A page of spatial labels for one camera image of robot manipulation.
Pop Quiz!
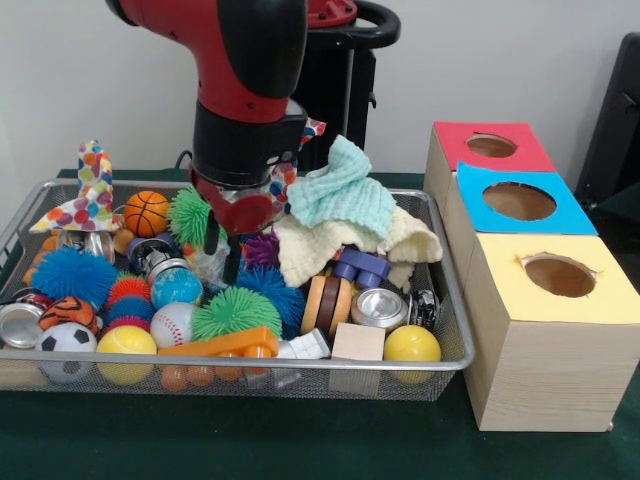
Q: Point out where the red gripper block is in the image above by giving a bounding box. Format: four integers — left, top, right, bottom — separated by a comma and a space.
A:
190, 172, 277, 287

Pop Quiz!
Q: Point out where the yellow smiley ball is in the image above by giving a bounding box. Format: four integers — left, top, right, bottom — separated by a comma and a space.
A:
383, 322, 441, 381

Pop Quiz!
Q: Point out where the black chair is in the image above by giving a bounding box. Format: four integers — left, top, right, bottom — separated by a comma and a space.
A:
575, 33, 640, 251

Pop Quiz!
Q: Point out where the clear mesh bin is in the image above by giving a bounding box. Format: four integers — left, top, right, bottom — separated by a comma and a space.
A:
0, 178, 474, 403

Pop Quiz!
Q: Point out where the green spiky rubber ball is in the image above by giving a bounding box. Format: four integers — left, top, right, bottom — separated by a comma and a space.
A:
167, 188, 211, 248
192, 288, 283, 341

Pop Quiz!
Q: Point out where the blue spiky rubber ball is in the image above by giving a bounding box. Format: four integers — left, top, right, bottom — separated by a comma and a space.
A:
30, 247, 119, 306

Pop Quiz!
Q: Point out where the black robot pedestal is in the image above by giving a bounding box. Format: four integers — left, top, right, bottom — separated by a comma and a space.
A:
295, 0, 401, 173

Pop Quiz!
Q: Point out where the pale yellow muslin cloth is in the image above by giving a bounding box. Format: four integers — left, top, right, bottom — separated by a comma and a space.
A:
275, 205, 444, 291

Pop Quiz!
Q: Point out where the crushed clear plastic bottle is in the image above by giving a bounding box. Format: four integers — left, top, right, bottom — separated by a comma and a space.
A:
186, 240, 229, 291

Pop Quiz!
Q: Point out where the black and white soccer ball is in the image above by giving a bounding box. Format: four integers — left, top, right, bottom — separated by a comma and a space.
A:
35, 322, 97, 384

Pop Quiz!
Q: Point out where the colourful polka-dot cloth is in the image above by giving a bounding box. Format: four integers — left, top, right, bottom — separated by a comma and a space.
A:
30, 140, 126, 233

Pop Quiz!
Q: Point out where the mint green muslin cloth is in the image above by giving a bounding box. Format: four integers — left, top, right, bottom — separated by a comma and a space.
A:
287, 135, 398, 241

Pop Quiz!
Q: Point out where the wooden box with three holes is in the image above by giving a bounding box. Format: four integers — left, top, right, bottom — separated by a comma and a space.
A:
422, 121, 640, 433

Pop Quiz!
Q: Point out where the white baseball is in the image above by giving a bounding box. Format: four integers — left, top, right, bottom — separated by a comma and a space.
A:
150, 302, 198, 350

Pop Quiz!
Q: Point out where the orange toy basketball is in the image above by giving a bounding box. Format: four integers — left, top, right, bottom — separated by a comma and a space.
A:
124, 189, 169, 237

